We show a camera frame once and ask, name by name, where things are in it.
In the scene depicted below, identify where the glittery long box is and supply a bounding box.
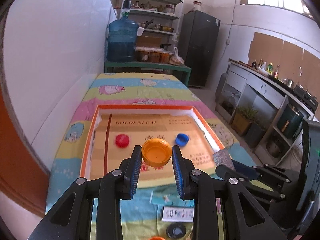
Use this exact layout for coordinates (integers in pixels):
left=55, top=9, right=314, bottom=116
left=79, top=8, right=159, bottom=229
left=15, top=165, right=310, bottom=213
left=213, top=148, right=235, bottom=171

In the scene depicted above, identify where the silver cigarette box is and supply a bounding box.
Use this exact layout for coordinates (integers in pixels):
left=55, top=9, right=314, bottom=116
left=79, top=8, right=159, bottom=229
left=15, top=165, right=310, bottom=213
left=162, top=206, right=194, bottom=223

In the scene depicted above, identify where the red bottle cap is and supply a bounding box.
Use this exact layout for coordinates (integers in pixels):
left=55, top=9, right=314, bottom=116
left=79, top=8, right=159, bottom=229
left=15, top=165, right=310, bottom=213
left=115, top=134, right=130, bottom=148

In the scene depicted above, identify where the blue bottle cap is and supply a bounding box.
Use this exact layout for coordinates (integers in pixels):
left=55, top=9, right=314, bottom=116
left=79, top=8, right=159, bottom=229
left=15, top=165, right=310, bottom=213
left=175, top=133, right=189, bottom=147

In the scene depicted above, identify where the orange bottle cap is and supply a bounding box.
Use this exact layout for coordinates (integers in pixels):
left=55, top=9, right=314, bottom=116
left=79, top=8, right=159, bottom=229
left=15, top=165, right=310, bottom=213
left=148, top=236, right=166, bottom=240
left=142, top=138, right=172, bottom=167

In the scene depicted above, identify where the light blue flat card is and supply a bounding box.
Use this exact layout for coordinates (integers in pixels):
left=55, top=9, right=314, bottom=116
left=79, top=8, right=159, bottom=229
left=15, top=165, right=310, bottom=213
left=150, top=191, right=172, bottom=206

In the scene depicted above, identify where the colourful cartoon quilt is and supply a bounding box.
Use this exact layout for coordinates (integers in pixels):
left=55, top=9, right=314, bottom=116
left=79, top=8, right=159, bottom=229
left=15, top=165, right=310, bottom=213
left=47, top=73, right=254, bottom=239

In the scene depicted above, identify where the black round lid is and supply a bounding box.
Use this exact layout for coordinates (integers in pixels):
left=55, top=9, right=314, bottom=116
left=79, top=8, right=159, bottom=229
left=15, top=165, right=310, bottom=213
left=166, top=223, right=187, bottom=239

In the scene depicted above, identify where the potted green plant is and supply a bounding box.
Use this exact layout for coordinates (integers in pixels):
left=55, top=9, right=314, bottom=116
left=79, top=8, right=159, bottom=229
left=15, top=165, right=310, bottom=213
left=231, top=106, right=258, bottom=137

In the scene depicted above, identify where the orange-rimmed cardboard tray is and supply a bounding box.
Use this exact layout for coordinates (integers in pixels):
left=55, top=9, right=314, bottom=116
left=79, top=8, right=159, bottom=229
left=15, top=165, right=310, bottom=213
left=80, top=105, right=225, bottom=188

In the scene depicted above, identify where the dark green air fryer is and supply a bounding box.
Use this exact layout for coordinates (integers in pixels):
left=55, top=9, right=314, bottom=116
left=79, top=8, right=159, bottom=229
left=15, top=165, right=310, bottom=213
left=277, top=104, right=304, bottom=139

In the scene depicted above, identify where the white kitchen counter cabinet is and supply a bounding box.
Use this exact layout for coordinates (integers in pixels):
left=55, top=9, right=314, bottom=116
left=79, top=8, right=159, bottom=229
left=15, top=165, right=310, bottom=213
left=215, top=60, right=315, bottom=169

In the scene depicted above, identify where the plastic bag of food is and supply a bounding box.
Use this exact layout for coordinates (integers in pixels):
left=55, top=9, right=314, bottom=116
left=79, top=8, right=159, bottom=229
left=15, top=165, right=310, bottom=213
left=169, top=47, right=184, bottom=66

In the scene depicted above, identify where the green low table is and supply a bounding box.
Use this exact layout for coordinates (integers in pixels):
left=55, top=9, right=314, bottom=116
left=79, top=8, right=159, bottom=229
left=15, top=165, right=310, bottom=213
left=104, top=61, right=191, bottom=86

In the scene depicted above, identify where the black refrigerator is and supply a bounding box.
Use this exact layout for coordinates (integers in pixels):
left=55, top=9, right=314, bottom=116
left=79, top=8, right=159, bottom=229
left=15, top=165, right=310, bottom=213
left=178, top=10, right=220, bottom=87

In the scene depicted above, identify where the blue water jug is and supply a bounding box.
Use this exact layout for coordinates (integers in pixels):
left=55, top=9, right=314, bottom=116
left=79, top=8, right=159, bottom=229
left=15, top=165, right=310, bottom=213
left=106, top=8, right=139, bottom=62

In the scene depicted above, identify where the green kitchen shelf rack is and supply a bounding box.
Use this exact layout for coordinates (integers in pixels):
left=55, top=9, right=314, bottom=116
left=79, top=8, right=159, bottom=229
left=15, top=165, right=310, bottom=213
left=121, top=0, right=183, bottom=52

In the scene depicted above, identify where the red-brown door frame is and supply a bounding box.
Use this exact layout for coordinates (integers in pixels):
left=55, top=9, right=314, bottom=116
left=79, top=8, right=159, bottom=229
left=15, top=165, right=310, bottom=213
left=1, top=86, right=49, bottom=217

